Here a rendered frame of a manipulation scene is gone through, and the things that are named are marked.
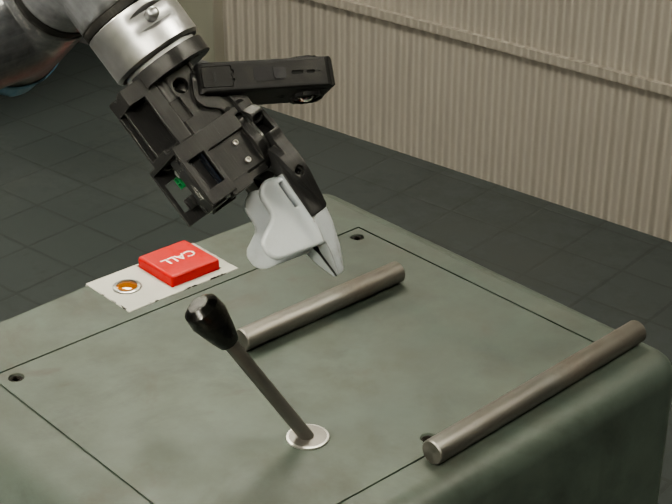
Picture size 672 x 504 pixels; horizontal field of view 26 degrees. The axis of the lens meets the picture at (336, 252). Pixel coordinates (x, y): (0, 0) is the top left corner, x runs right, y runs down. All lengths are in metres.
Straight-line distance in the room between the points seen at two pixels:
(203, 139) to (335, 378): 0.31
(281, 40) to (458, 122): 0.77
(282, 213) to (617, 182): 3.36
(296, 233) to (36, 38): 0.26
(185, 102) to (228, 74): 0.04
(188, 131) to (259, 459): 0.28
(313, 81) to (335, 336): 0.31
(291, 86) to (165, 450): 0.32
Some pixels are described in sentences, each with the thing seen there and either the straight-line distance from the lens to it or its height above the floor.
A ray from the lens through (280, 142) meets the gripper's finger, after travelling 1.10.
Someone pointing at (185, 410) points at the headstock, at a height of 1.26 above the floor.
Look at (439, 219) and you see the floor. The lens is 4.44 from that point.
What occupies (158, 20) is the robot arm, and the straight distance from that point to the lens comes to 1.11.
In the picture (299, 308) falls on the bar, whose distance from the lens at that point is 1.37.
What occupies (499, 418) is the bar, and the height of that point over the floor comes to 1.27.
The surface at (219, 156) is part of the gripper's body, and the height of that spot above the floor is 1.51.
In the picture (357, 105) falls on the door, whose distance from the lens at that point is 4.96.
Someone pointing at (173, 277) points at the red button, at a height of 1.27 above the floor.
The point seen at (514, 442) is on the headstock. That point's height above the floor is 1.25.
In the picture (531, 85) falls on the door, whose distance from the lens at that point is 4.49.
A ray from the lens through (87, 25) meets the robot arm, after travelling 1.12.
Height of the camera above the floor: 1.95
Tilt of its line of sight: 27 degrees down
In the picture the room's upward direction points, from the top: straight up
